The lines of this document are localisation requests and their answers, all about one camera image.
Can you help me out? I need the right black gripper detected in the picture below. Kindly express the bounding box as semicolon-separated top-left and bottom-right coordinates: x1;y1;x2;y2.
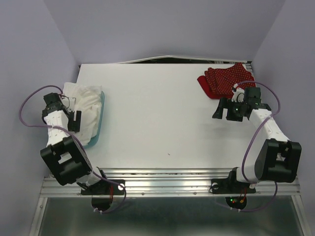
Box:
211;96;246;121

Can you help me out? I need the white ruffled skirt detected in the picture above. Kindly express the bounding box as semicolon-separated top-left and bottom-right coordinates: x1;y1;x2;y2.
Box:
63;82;102;146

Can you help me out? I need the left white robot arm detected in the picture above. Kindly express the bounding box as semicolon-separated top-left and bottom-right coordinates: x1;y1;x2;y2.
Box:
40;93;110;195

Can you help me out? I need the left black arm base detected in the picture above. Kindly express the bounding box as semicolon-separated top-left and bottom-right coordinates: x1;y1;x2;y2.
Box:
77;179;126;214

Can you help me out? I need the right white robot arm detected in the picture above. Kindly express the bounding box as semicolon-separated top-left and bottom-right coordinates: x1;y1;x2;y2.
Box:
213;84;302;192

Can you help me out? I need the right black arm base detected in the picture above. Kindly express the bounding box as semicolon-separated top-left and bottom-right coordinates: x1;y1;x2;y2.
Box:
209;178;256;210

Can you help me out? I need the red polka dot skirt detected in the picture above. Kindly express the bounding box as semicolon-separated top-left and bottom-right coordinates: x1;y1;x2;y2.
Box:
197;62;254;99

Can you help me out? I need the teal plastic bin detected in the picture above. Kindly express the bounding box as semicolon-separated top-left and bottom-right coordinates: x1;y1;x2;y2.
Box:
84;91;105;149

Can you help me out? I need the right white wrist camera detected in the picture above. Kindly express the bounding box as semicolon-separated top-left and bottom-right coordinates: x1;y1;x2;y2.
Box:
231;84;245;102

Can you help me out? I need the aluminium rail frame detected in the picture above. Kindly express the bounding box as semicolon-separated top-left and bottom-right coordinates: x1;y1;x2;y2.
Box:
30;169;312;236

